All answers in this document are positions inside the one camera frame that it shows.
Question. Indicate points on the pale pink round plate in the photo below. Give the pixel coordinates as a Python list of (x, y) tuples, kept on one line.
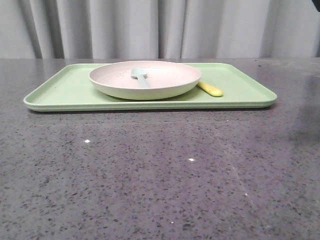
[(165, 79)]

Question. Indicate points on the light green plastic tray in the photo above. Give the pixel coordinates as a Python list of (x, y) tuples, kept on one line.
[(70, 90)]

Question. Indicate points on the yellow plastic fork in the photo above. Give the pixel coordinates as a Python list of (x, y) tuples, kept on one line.
[(210, 89)]

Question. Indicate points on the light blue plastic spoon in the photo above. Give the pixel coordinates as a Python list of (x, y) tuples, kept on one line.
[(140, 74)]

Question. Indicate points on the grey pleated curtain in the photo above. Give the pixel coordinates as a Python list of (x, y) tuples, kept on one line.
[(154, 29)]

